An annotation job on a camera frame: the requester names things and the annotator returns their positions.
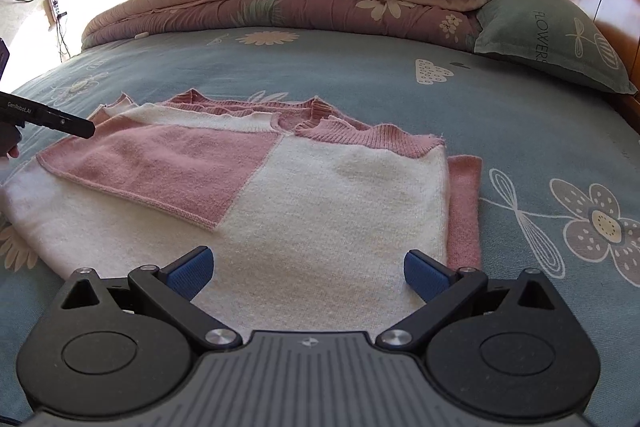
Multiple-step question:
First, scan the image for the pink and cream sweater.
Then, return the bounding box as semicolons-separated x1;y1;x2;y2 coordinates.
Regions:
1;91;482;334

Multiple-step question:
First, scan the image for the person's left hand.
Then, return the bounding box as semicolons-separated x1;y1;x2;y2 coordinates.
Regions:
0;146;20;166

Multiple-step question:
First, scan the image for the white power strip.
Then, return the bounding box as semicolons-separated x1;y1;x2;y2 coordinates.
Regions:
46;0;67;28

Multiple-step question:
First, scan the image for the teal floral bed sheet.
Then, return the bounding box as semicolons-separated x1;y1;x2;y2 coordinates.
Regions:
1;28;639;426

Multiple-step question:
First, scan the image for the teal flowers pillow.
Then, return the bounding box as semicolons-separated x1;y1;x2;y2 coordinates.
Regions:
474;0;637;95

